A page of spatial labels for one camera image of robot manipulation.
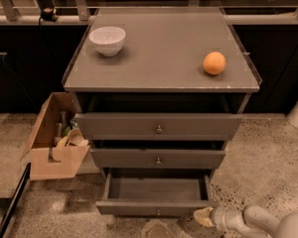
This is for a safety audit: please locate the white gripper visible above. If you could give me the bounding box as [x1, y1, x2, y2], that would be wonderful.
[193, 206, 245, 232]

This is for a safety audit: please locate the grey bottom drawer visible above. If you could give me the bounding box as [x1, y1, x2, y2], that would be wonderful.
[96, 169, 213, 217]

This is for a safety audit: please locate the grey drawer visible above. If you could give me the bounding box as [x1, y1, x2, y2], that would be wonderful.
[75, 113, 241, 141]
[96, 169, 213, 217]
[91, 140, 225, 170]

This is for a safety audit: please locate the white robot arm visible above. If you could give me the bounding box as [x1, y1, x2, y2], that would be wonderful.
[194, 204, 298, 238]

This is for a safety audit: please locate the grey drawer cabinet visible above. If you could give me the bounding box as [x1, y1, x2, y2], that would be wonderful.
[62, 6, 262, 180]

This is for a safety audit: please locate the grey middle drawer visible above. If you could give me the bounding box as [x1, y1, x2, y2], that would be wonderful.
[91, 140, 225, 170]

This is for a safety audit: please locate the grey top drawer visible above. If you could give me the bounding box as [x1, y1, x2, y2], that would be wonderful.
[75, 113, 241, 141]

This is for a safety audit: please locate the orange fruit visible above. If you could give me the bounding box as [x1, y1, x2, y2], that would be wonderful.
[203, 52, 226, 75]

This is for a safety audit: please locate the open cardboard box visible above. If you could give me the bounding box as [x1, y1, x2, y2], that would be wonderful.
[21, 92, 90, 180]

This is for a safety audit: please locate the white ceramic bowl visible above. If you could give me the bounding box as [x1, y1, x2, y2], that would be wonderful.
[88, 27, 126, 57]

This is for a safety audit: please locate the black bar on floor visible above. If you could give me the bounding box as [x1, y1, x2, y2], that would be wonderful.
[0, 163, 31, 238]

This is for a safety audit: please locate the small black device on ledge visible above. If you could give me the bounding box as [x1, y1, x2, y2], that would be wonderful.
[40, 7, 58, 22]

